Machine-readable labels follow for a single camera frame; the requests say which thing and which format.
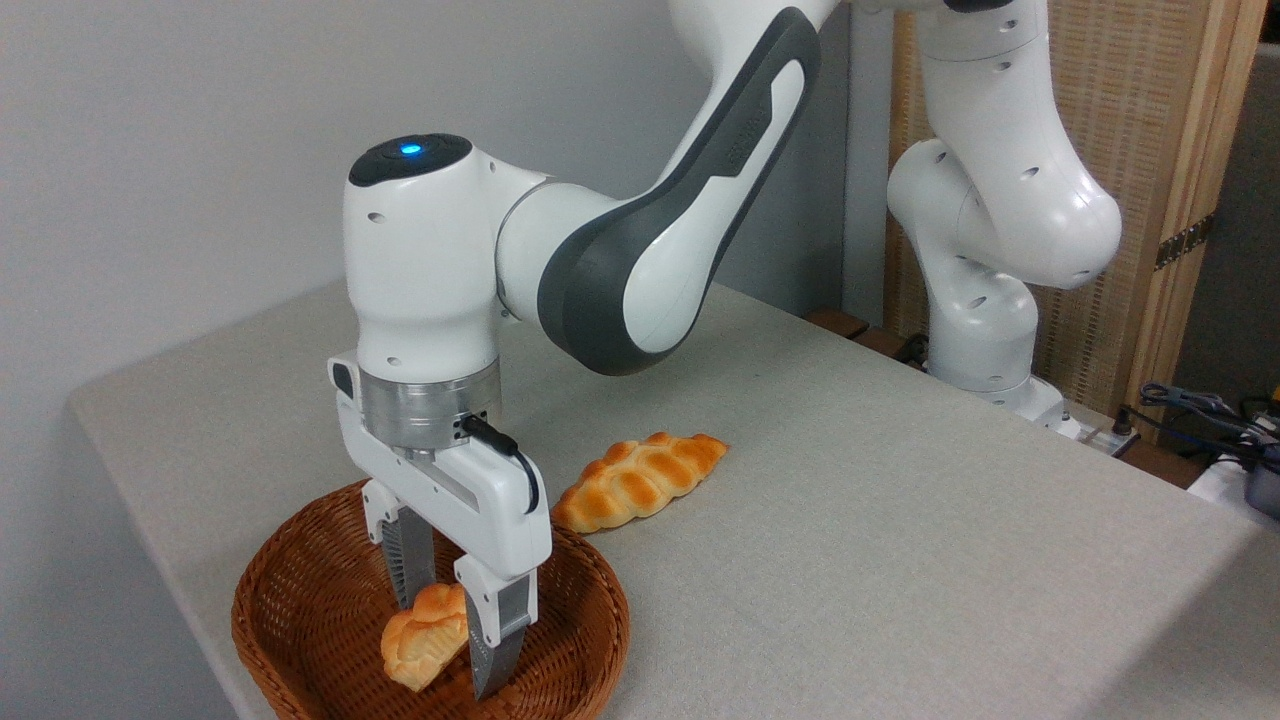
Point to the long braided bread loaf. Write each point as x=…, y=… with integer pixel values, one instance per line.
x=635, y=480

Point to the brown wooden block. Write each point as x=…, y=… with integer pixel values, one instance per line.
x=880, y=342
x=838, y=322

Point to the brass screen hinge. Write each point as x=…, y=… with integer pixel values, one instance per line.
x=1185, y=242

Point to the white robot base connector block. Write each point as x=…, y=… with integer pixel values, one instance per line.
x=1095, y=435

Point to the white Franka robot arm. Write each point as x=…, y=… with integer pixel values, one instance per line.
x=420, y=260

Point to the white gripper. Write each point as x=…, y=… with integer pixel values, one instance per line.
x=470, y=505

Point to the round knotted bread roll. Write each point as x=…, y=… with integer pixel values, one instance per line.
x=425, y=640

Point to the brown wicker basket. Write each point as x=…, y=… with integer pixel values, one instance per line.
x=300, y=600

